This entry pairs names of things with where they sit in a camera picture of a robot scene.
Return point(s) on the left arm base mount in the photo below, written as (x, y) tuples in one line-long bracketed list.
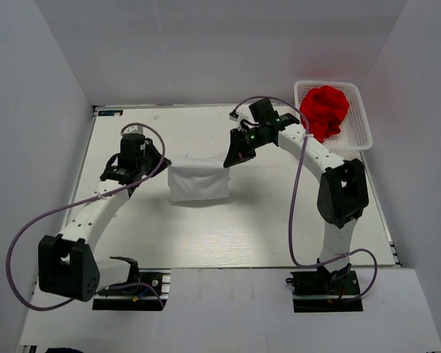
[(151, 297)]

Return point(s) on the red t shirt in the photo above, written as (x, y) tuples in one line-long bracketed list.
[(325, 109)]

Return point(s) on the dark blue object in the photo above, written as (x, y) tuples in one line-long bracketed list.
[(62, 350)]

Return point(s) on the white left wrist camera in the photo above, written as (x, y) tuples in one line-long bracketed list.
[(132, 129)]

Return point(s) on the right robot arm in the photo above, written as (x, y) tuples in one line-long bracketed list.
[(343, 192)]

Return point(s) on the blue label sticker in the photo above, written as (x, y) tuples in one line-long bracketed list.
[(110, 112)]

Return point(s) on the white t shirt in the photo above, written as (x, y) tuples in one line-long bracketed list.
[(198, 179)]

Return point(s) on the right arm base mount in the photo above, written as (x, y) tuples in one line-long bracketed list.
[(312, 295)]

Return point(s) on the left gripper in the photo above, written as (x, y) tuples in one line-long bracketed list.
[(151, 148)]

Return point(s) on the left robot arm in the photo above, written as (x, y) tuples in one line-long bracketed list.
[(66, 263)]

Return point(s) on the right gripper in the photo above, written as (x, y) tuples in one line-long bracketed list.
[(238, 151)]

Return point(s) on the white plastic basket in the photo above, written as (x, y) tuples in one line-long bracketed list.
[(355, 132)]

